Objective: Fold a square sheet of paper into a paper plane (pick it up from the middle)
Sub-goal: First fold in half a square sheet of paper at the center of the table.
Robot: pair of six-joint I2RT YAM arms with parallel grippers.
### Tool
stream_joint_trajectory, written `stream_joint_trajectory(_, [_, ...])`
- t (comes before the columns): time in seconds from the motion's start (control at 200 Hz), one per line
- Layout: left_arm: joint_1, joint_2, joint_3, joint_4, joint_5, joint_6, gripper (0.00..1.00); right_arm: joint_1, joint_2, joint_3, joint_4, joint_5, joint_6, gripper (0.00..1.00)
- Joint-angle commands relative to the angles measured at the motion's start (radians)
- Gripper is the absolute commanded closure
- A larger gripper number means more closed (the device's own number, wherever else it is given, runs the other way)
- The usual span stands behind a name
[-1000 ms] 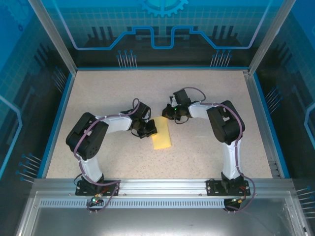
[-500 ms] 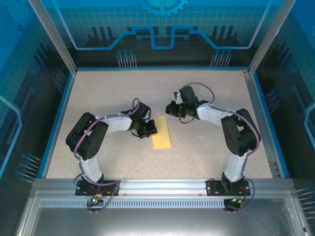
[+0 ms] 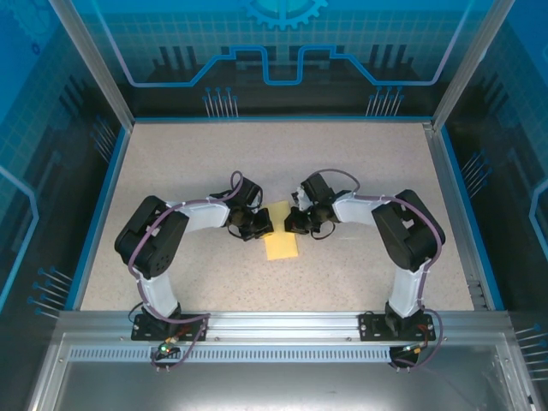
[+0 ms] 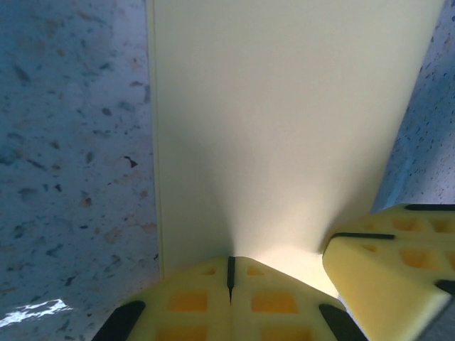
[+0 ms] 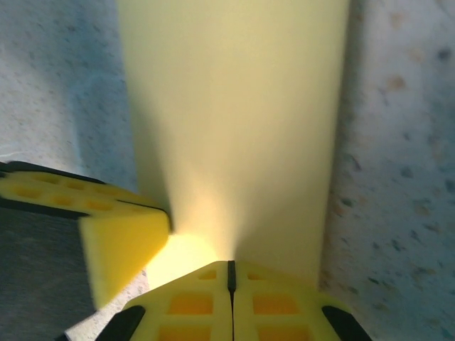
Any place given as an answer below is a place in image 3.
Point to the aluminium side rail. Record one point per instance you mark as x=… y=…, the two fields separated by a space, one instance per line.
x=454 y=205

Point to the yellow cloth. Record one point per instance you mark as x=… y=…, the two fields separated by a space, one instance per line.
x=282 y=248

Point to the aluminium frame post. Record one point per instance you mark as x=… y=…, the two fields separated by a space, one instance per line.
x=469 y=64
x=97 y=64

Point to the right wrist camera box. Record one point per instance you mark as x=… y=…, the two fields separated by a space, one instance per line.
x=300 y=200

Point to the aluminium mounting rail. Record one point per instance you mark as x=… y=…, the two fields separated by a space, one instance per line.
x=282 y=325

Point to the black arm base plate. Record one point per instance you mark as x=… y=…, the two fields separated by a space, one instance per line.
x=369 y=327
x=141 y=330

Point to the steel sheet tray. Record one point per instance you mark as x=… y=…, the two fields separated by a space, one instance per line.
x=274 y=385

